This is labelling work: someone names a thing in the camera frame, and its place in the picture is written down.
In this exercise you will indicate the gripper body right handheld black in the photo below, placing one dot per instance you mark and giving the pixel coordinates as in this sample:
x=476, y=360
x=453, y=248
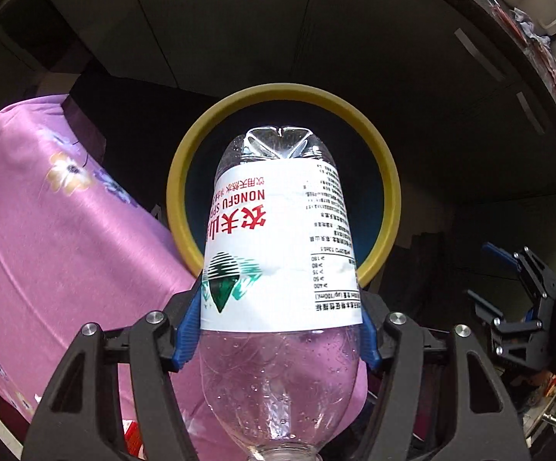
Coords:
x=519, y=321

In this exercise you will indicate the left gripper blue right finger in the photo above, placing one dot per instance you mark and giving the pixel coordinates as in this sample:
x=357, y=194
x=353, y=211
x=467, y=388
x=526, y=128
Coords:
x=370, y=331

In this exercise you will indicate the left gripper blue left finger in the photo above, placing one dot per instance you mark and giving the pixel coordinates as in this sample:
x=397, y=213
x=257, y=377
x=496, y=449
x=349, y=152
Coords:
x=188, y=328

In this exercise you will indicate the clear plastic water bottle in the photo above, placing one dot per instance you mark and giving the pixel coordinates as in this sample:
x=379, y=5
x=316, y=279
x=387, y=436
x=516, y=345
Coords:
x=280, y=306

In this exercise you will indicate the dark dish rag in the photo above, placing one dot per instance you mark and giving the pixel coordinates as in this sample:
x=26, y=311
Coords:
x=535, y=47

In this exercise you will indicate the pink floral tablecloth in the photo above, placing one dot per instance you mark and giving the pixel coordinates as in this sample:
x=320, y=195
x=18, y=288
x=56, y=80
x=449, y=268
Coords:
x=91, y=286

